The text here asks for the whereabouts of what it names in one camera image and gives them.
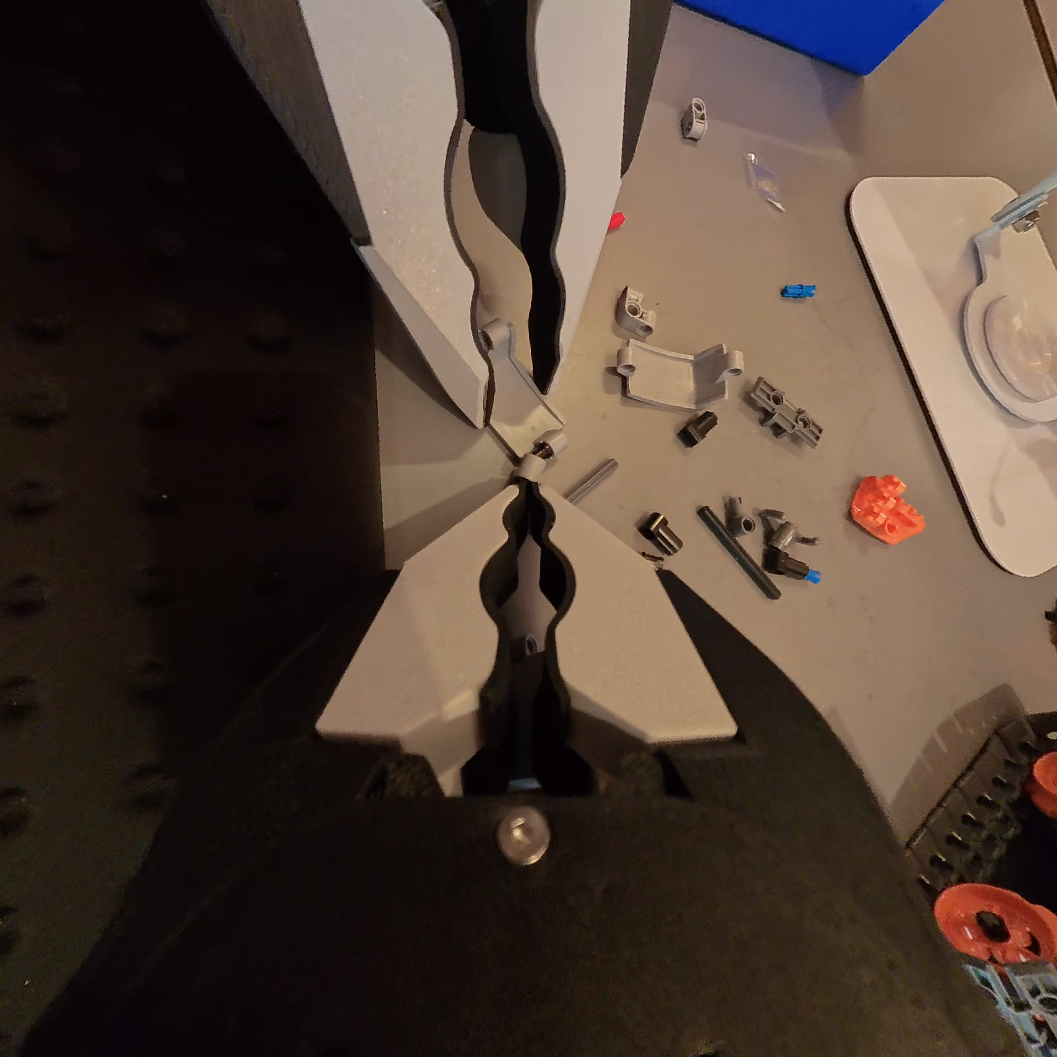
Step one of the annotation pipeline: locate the grey orange tracked toy robot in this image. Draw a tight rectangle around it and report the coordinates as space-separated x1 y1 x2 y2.
904 685 1057 1057

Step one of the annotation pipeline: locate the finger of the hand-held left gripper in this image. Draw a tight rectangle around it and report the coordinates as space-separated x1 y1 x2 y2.
296 0 495 431
519 0 633 396

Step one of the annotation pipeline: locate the long black axle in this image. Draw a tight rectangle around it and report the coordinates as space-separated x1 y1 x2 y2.
698 505 781 600

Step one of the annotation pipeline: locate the clear plastic scrap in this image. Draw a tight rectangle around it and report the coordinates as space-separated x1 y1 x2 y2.
745 152 786 211

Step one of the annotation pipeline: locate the grey H-shaped connector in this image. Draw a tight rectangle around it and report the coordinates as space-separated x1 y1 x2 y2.
747 377 824 449

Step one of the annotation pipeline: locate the white book stand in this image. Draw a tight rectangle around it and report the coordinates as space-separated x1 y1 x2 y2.
849 169 1057 577

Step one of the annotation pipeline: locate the orange wedge brick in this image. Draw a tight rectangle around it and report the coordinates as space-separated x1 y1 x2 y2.
851 475 926 546

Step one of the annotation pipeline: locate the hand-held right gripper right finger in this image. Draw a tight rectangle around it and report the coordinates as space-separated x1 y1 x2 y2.
532 483 739 794

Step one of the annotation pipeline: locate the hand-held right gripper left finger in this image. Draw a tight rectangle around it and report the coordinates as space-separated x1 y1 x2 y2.
316 483 528 796

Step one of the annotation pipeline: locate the blue plastic bin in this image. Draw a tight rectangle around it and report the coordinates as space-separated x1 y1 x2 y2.
673 0 946 75

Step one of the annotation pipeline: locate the dark grey axle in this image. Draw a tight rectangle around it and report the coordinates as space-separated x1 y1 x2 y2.
565 458 619 505

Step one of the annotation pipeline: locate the grey grooved curved panel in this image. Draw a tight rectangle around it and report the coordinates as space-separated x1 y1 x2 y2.
499 578 546 666

